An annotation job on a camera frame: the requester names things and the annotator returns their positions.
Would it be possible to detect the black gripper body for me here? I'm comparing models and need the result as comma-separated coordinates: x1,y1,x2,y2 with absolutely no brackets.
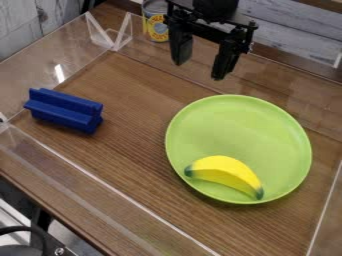
165,0,257,53

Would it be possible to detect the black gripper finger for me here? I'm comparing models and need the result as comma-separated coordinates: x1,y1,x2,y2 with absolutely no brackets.
168,21,193,66
210,39,240,81

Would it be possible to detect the blue plastic block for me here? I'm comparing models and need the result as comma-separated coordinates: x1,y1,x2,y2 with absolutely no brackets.
23,88,102,134

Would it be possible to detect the green plate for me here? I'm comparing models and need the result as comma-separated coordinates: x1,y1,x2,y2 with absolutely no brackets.
164,95,312,205

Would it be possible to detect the yellow labelled tin can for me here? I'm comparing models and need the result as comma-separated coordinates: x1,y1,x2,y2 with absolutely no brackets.
141,0,168,43

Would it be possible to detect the yellow toy banana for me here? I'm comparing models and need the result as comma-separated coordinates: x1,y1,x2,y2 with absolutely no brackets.
182,155,264,200

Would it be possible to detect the black metal table bracket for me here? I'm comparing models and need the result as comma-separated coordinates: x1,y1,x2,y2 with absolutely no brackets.
29,207,78,256

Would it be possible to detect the black cable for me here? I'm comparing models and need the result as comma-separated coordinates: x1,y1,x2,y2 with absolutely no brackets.
0,225,47,256

